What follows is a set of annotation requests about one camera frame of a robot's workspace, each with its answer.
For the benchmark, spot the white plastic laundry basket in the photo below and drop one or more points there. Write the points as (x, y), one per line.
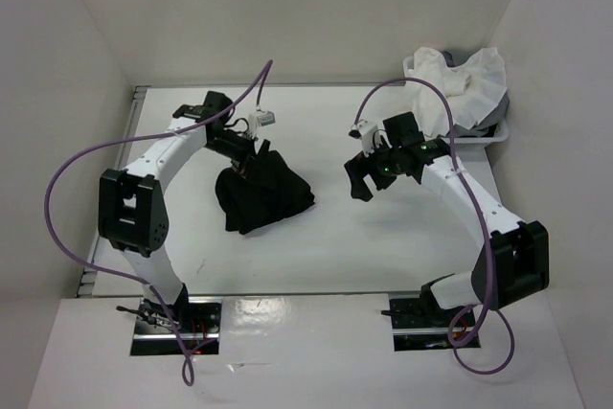
(483, 136)

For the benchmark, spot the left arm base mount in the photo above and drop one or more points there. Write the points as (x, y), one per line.
(199, 329)

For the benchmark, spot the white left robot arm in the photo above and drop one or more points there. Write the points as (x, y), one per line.
(133, 215)

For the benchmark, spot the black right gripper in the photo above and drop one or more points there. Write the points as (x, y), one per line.
(359, 167)

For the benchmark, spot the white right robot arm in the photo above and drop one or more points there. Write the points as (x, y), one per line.
(513, 259)

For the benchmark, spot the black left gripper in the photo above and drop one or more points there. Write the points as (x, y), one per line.
(248, 151)

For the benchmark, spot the white crumpled cloth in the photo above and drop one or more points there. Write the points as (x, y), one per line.
(464, 88)

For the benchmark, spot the black pleated skirt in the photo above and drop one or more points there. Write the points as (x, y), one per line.
(266, 191)

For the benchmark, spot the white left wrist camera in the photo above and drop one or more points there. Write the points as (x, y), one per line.
(258, 119)

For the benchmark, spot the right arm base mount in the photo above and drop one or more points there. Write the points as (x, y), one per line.
(414, 329)

